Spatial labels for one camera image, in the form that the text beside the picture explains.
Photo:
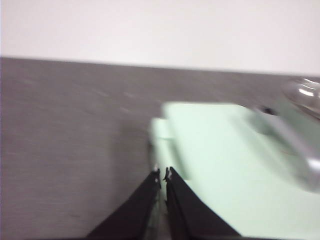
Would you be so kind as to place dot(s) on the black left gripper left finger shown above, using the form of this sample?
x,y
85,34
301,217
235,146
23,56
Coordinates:
x,y
132,217

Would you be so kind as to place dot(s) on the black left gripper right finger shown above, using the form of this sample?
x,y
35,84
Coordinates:
x,y
190,217

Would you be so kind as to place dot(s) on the glass pot lid green knob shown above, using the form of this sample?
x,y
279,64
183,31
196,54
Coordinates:
x,y
305,91

